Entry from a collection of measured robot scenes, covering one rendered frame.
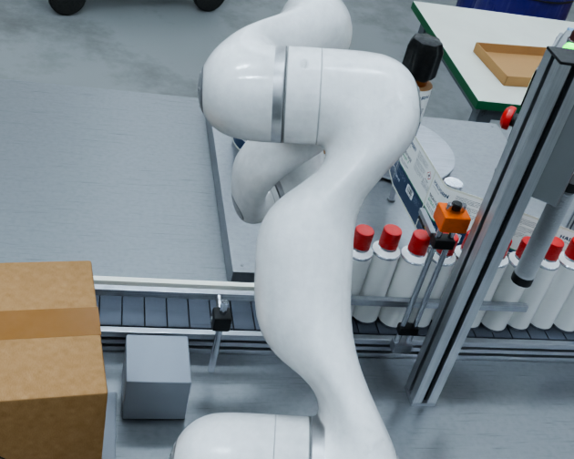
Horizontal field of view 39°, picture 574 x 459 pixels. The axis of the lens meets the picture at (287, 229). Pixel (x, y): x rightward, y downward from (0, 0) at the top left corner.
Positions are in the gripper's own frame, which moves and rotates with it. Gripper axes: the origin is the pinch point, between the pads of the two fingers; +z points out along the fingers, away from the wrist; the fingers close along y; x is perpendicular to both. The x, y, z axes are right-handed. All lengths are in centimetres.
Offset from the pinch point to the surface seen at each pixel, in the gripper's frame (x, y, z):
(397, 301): -12.8, -4.3, 2.8
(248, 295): 12.4, -4.3, -6.4
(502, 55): -84, 141, 46
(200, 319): 21.6, -2.1, -1.1
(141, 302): 31.2, 1.5, -4.6
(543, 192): -32.7, -16.9, -26.2
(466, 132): -49, 71, 25
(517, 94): -79, 113, 44
